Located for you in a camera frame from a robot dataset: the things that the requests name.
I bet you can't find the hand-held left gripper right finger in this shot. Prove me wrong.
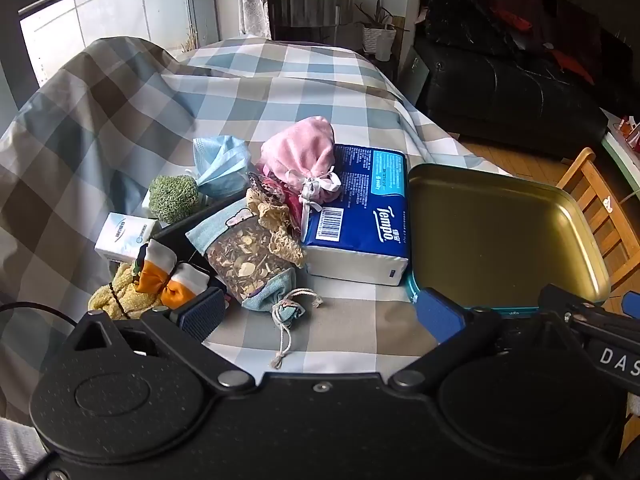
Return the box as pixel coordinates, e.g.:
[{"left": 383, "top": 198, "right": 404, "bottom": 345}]
[{"left": 390, "top": 287, "right": 587, "bottom": 394}]

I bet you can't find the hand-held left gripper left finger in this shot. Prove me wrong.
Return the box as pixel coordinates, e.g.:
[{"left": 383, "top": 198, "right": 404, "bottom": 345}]
[{"left": 67, "top": 287, "right": 256, "bottom": 394}]

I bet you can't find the orange white cloth toy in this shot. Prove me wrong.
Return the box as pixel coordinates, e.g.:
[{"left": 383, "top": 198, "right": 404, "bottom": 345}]
[{"left": 131, "top": 239, "right": 207, "bottom": 311}]

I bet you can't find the light blue herb sachet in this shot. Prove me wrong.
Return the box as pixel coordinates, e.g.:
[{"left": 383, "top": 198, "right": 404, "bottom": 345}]
[{"left": 186, "top": 199, "right": 324, "bottom": 371}]

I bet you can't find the gold metal tin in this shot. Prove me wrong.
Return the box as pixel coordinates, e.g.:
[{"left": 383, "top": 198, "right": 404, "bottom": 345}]
[{"left": 405, "top": 162, "right": 612, "bottom": 312}]

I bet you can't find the beige crochet lace piece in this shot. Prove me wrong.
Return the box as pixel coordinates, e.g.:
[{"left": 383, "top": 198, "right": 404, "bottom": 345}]
[{"left": 245, "top": 187, "right": 307, "bottom": 269}]

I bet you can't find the white tissue packet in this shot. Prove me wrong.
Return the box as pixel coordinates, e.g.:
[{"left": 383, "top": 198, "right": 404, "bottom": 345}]
[{"left": 94, "top": 212, "right": 160, "bottom": 265}]

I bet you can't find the green knitted ball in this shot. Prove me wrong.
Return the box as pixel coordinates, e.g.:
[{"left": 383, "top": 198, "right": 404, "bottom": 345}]
[{"left": 148, "top": 174, "right": 202, "bottom": 225}]

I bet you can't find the blue tissue pack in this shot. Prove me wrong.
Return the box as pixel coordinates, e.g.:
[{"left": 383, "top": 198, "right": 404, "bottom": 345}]
[{"left": 300, "top": 144, "right": 412, "bottom": 287}]

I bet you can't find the leopard print hair bow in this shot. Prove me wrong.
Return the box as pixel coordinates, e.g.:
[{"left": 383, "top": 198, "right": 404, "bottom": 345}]
[{"left": 248, "top": 172, "right": 301, "bottom": 212}]

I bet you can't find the blue face mask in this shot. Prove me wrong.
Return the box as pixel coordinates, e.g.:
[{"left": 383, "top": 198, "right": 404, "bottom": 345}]
[{"left": 192, "top": 135, "right": 252, "bottom": 200}]

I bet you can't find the pink drawstring pouch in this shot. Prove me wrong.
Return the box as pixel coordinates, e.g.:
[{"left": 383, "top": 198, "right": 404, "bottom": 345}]
[{"left": 256, "top": 116, "right": 344, "bottom": 234}]

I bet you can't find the wooden chair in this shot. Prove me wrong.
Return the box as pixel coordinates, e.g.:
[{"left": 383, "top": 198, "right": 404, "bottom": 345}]
[{"left": 556, "top": 147, "right": 640, "bottom": 306}]

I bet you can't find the white coffee table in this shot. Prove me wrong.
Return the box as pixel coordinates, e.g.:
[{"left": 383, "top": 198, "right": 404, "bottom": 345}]
[{"left": 600, "top": 107, "right": 640, "bottom": 187}]

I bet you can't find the checked tablecloth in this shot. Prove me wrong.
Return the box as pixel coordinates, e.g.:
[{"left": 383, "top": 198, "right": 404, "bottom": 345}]
[{"left": 0, "top": 35, "right": 512, "bottom": 443}]

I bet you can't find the black leather sofa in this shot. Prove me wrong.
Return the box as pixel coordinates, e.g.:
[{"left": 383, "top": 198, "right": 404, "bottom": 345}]
[{"left": 414, "top": 0, "right": 609, "bottom": 162}]

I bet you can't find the leaning glass panel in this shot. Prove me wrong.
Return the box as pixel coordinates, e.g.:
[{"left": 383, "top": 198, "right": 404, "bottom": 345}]
[{"left": 397, "top": 45, "right": 431, "bottom": 107}]

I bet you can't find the dark round stool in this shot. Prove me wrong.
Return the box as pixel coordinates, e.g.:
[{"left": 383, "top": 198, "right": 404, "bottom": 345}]
[{"left": 361, "top": 51, "right": 397, "bottom": 75}]

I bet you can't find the potted plant in white basket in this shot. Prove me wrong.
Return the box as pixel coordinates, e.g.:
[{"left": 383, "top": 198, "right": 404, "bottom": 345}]
[{"left": 354, "top": 0, "right": 402, "bottom": 57}]

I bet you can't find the window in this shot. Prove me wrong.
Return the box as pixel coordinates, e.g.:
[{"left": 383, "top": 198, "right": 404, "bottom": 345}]
[{"left": 19, "top": 0, "right": 199, "bottom": 87}]

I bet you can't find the round metal side table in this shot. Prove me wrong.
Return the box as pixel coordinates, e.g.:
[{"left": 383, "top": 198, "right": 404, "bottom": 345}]
[{"left": 266, "top": 0, "right": 367, "bottom": 44}]

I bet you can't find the black cable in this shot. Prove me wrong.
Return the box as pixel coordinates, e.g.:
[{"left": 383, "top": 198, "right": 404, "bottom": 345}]
[{"left": 0, "top": 301, "right": 77, "bottom": 328}]

